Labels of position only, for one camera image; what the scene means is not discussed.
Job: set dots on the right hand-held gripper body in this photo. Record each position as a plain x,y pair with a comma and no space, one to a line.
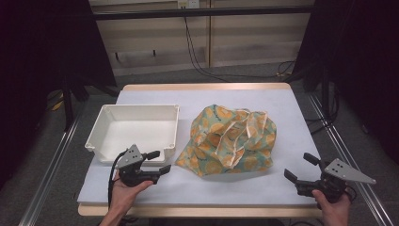
342,172

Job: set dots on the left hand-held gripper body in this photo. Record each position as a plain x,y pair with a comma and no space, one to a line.
129,158

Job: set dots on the orange print cloth bag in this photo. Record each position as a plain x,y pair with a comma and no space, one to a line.
226,141

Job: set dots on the person's left hand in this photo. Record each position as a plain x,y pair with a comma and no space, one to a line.
125,194

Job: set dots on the person's right hand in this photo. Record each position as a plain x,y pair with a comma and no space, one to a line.
335,213

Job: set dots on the white plastic tray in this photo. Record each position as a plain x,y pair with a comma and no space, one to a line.
138,135

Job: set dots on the light blue table mat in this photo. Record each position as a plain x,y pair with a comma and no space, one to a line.
219,188

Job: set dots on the black metal stand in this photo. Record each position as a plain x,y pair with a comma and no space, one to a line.
67,103
326,94

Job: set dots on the wooden table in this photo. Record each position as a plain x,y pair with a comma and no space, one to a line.
204,86

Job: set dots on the yellow floor marker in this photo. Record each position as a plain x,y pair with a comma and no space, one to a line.
58,105

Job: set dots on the black curtain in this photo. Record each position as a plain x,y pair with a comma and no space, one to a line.
37,62
367,62

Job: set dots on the black horizontal bar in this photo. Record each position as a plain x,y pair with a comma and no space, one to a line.
204,12

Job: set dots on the metal floor rail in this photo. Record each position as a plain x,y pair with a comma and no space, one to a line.
351,160
47,179

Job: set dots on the white wall outlet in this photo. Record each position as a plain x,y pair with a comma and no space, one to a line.
188,3

